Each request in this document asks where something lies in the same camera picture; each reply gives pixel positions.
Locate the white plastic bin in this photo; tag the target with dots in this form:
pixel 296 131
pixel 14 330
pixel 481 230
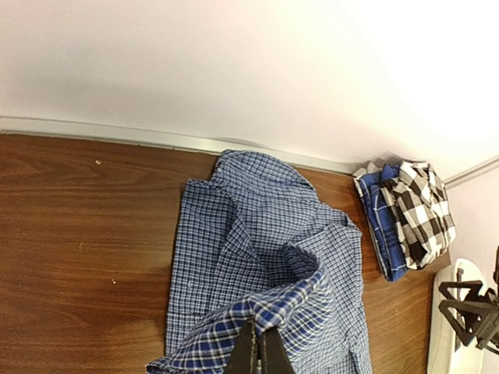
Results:
pixel 446 352

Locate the black white plaid folded shirt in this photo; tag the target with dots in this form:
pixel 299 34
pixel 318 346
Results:
pixel 420 209

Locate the dark blue folded printed shirt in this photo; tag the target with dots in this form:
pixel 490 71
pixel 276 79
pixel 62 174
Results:
pixel 387 248

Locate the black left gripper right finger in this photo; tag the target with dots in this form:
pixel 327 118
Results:
pixel 273 356

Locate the right aluminium frame post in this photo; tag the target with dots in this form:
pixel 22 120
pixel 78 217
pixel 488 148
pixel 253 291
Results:
pixel 471 173

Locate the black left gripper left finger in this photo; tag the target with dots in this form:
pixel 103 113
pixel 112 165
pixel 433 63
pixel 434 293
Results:
pixel 244 357

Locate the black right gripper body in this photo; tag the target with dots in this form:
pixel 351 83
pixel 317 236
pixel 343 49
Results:
pixel 486 325

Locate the blue checked long sleeve shirt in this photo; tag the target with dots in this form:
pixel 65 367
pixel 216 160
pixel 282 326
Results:
pixel 254 242

